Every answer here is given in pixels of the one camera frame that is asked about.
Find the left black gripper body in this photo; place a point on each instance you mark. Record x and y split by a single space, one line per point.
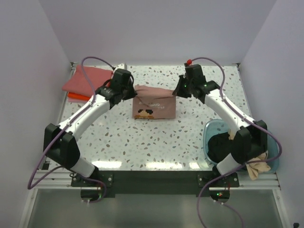
128 91

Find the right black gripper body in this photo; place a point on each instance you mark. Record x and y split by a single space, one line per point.
192 84

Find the dusty pink printed t-shirt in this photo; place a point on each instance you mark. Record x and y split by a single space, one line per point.
153 103

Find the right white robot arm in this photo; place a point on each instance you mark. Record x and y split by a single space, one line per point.
229 113

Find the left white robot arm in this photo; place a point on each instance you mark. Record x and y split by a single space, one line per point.
60 141

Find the folded salmon pink t-shirt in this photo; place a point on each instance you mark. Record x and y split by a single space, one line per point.
78 83

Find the translucent blue plastic bin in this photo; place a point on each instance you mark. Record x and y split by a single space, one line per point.
216 127

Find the folded orange t-shirt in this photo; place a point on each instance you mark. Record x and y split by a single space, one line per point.
77 96

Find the black t-shirt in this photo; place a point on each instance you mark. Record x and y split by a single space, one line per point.
219 147

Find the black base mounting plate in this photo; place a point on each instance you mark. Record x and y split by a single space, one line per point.
142 182

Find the beige t-shirt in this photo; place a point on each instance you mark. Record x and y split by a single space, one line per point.
256 166

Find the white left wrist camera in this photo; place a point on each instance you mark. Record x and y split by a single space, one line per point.
121 66

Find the aluminium front rail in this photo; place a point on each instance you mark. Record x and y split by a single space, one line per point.
61 179

